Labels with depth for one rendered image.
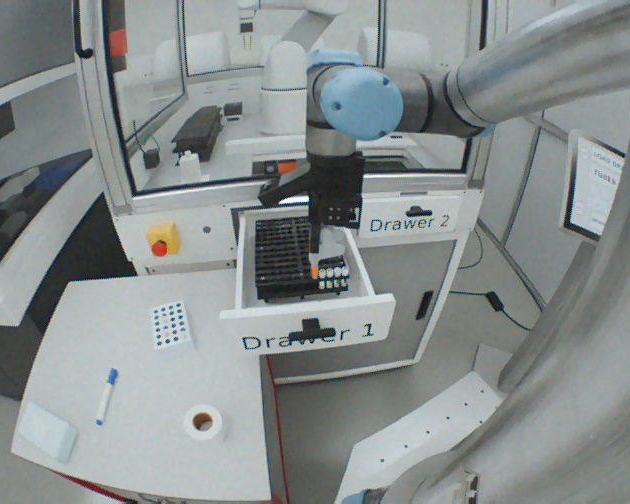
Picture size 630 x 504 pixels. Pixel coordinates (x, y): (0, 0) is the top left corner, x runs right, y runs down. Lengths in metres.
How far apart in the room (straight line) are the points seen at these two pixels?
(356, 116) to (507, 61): 0.15
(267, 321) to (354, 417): 0.96
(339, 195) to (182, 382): 0.46
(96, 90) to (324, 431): 1.38
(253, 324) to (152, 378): 0.28
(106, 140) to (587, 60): 0.81
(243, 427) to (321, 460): 0.79
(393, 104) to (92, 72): 0.63
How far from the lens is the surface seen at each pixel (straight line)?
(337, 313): 0.52
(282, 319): 0.52
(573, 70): 0.25
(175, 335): 0.69
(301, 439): 1.38
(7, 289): 0.98
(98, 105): 0.77
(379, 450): 0.58
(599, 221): 0.98
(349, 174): 0.48
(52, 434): 0.72
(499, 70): 0.29
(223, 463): 0.58
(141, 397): 0.69
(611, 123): 1.85
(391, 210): 0.82
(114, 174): 0.81
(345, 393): 1.46
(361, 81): 0.31
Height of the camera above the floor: 1.31
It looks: 38 degrees down
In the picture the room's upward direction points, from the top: straight up
